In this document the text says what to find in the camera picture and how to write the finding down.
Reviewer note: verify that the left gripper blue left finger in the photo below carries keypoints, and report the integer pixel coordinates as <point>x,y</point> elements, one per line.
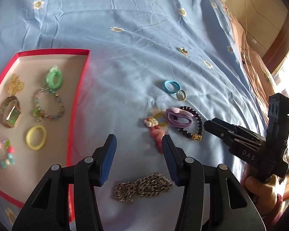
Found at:
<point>106,157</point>

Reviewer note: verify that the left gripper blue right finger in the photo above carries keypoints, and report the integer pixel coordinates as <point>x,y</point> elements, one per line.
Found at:
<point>174,157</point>

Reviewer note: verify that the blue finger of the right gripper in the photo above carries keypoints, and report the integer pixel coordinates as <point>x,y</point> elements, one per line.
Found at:
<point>246,133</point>
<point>220,129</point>

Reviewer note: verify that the pink cartoon hair clip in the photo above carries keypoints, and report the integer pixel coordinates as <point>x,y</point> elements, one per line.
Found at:
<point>153,125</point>

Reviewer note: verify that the pale yellow bangle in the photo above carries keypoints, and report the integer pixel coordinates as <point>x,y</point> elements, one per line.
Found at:
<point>36,137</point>

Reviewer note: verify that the gold watch green face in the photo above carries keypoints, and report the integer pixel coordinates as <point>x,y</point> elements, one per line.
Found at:
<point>10,112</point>

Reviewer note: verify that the yellow hair clip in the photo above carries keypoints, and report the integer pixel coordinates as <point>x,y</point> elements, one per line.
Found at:
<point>15,85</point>

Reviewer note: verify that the red shallow jewelry box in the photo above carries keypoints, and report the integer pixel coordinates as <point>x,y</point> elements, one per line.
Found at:
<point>39,90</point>

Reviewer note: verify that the person's right hand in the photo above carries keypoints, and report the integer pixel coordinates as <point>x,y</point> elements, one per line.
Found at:
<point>269,201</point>

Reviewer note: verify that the pink patterned blanket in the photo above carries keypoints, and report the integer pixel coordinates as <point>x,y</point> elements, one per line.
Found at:
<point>258,74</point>

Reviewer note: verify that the light blue floral bedsheet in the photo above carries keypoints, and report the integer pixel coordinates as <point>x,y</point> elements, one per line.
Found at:
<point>135,45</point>

